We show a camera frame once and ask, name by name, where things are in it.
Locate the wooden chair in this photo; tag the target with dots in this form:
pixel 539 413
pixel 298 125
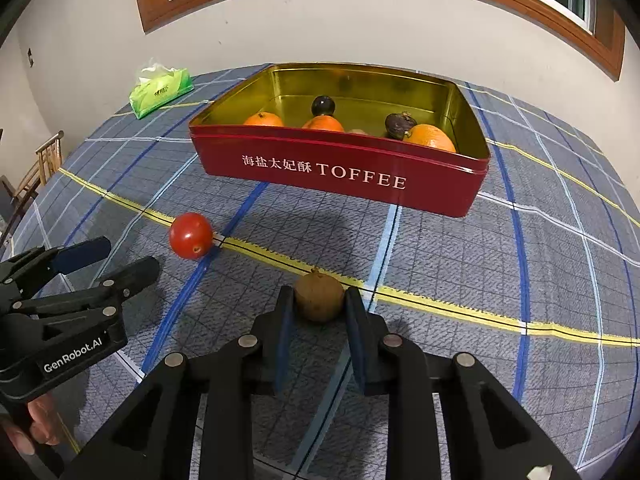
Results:
pixel 47 155

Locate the wooden framed window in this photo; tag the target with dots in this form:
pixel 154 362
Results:
pixel 150 0

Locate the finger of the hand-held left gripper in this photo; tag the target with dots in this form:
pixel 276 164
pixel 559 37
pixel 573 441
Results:
pixel 132 275
pixel 82 255

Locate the blue plaid cloth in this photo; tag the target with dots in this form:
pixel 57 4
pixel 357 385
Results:
pixel 500 285

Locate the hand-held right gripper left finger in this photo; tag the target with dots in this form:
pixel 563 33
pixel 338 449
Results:
pixel 282 340

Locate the dark brown water chestnut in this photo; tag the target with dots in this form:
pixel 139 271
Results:
pixel 398 125

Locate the red metal tin box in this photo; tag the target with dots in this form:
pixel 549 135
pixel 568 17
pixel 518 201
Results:
pixel 350 175

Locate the person's left hand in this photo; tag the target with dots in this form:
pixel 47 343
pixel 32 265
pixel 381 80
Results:
pixel 45 422

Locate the green tissue pack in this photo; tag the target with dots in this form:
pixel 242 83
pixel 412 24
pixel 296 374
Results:
pixel 160 90

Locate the large orange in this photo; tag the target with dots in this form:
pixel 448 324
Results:
pixel 431 139

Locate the red tomato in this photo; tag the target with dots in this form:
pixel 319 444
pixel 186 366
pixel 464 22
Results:
pixel 190 235

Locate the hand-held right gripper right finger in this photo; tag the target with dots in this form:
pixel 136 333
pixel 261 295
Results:
pixel 356 340

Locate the dark purple plum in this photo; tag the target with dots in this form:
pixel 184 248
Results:
pixel 323 106

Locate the small orange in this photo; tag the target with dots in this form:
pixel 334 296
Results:
pixel 262 120
pixel 323 124

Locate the brown longan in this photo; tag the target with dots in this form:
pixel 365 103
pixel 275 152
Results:
pixel 358 132
pixel 318 301

